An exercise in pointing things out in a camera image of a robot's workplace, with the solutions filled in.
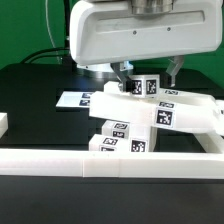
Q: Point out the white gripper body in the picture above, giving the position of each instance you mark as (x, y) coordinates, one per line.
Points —
(109, 31)

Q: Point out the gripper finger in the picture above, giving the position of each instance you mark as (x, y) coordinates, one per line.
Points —
(126, 84)
(169, 76)

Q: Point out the white chair back part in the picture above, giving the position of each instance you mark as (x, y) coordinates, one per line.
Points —
(171, 109)

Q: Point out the white chair seat part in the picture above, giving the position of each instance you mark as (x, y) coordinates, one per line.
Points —
(142, 138)

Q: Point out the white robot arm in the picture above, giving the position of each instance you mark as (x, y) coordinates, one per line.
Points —
(100, 68)

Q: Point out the white tag sheet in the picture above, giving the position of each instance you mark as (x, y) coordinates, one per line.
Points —
(71, 99)

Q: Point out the white U-shaped obstacle frame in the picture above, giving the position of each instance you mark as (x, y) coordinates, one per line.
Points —
(34, 162)

